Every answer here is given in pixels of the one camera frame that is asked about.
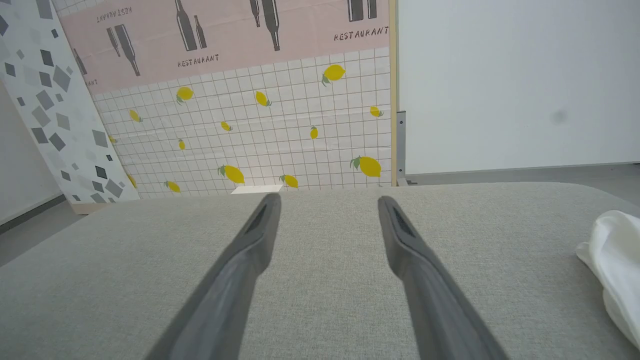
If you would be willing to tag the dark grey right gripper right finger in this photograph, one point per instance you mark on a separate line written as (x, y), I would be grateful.
(430, 290)

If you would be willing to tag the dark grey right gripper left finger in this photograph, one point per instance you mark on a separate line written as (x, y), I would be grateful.
(235, 270)

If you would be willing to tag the white long-sleeve garment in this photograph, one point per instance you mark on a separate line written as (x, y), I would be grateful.
(617, 250)

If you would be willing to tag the lemon restaurant wallpaper panel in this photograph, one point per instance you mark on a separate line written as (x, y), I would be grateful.
(300, 140)

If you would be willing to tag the white partition board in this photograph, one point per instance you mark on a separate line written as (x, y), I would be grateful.
(500, 75)

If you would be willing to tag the grey terrazzo pattern panel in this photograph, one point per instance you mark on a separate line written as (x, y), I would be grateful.
(50, 115)

